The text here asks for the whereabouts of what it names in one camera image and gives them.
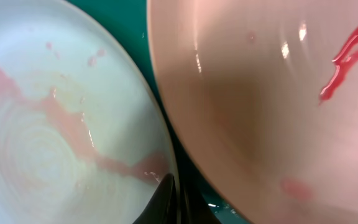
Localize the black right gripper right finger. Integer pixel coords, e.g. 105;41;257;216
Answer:
180;185;221;224

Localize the white plate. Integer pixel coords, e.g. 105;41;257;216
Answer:
147;0;358;223

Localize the light blue plate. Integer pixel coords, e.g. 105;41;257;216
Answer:
0;1;178;223

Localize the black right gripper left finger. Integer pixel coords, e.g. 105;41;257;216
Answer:
133;174;177;224

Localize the teal plastic tray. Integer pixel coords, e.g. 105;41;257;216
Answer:
69;0;248;224

